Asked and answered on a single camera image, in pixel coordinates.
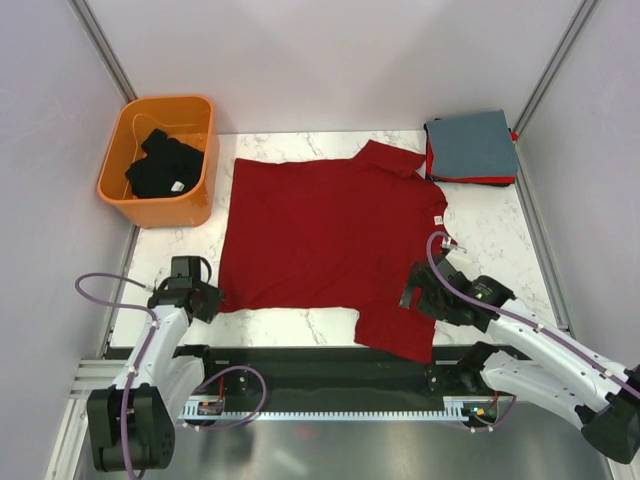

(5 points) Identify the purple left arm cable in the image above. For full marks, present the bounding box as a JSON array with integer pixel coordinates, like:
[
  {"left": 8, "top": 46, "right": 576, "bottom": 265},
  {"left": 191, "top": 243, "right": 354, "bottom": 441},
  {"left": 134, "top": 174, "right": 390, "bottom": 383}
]
[{"left": 74, "top": 272, "right": 161, "bottom": 480}]

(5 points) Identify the white slotted cable duct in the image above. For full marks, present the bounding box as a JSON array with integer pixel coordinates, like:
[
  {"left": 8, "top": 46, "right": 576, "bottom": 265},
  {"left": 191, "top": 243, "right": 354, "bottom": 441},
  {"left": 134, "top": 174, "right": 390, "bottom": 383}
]
[{"left": 179, "top": 397, "right": 469, "bottom": 422}]

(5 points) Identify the black t shirt in basket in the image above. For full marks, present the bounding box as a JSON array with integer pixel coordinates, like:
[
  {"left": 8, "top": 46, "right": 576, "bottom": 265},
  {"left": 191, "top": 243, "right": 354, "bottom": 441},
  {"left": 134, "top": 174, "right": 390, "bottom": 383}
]
[{"left": 126, "top": 129, "right": 204, "bottom": 199}]

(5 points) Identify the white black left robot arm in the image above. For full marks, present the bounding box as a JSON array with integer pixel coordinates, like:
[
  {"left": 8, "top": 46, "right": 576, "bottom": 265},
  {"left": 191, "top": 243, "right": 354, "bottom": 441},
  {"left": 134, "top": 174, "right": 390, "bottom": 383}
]
[{"left": 87, "top": 256, "right": 224, "bottom": 479}]

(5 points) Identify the orange plastic laundry basket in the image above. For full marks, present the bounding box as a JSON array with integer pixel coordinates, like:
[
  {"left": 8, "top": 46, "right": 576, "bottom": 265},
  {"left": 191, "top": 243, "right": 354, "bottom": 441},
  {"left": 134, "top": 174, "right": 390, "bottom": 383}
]
[{"left": 97, "top": 95, "right": 220, "bottom": 229}]

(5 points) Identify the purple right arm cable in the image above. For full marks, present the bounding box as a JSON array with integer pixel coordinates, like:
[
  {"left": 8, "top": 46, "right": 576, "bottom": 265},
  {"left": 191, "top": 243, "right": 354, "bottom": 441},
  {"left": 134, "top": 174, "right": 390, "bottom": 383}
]
[{"left": 427, "top": 231, "right": 640, "bottom": 401}]

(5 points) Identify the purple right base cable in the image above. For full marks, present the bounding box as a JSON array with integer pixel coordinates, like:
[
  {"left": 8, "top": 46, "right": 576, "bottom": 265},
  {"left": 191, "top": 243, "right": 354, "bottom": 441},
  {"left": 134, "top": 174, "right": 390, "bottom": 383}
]
[{"left": 462, "top": 382, "right": 519, "bottom": 435}]

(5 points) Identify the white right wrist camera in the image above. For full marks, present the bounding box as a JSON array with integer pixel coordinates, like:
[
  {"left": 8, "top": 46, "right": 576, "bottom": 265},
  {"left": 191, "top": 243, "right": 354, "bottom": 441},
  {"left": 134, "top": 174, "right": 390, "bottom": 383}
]
[{"left": 441, "top": 237, "right": 472, "bottom": 269}]

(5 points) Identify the folded grey blue t shirt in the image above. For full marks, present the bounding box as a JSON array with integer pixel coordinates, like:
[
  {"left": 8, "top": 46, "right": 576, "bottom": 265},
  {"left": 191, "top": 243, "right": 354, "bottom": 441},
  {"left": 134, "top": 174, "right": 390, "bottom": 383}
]
[{"left": 424, "top": 109, "right": 517, "bottom": 180}]

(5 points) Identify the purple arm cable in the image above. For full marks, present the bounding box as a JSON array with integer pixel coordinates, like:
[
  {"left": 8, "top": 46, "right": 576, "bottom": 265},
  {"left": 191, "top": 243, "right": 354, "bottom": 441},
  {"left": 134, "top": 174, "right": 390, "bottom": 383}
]
[
  {"left": 427, "top": 231, "right": 640, "bottom": 401},
  {"left": 74, "top": 272, "right": 161, "bottom": 480}
]

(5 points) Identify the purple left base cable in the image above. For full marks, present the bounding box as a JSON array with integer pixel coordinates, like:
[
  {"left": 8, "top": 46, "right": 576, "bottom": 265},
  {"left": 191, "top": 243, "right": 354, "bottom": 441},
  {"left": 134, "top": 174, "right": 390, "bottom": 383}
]
[{"left": 182, "top": 363, "right": 269, "bottom": 434}]

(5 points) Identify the dark red t shirt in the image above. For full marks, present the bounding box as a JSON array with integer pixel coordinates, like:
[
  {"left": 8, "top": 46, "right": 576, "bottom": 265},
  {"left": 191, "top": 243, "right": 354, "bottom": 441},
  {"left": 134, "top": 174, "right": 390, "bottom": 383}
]
[{"left": 218, "top": 141, "right": 448, "bottom": 363}]

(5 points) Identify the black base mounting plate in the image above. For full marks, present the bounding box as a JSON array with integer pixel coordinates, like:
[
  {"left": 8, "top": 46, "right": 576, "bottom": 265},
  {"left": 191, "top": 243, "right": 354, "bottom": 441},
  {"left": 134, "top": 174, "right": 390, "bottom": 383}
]
[{"left": 203, "top": 347, "right": 496, "bottom": 412}]

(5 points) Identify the left aluminium frame post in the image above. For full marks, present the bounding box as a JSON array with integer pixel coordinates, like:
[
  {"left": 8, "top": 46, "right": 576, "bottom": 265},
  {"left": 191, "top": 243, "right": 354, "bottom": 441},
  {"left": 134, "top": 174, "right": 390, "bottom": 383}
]
[{"left": 68, "top": 0, "right": 138, "bottom": 103}]

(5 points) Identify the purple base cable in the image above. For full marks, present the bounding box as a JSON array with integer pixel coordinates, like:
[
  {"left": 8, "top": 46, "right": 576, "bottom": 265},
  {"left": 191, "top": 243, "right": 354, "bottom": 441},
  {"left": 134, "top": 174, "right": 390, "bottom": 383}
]
[
  {"left": 182, "top": 363, "right": 269, "bottom": 434},
  {"left": 462, "top": 382, "right": 519, "bottom": 435}
]

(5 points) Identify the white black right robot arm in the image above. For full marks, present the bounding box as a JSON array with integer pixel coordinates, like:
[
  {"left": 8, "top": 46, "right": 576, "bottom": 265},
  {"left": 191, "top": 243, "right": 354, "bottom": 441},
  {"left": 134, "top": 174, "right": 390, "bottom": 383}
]
[{"left": 399, "top": 256, "right": 639, "bottom": 464}]

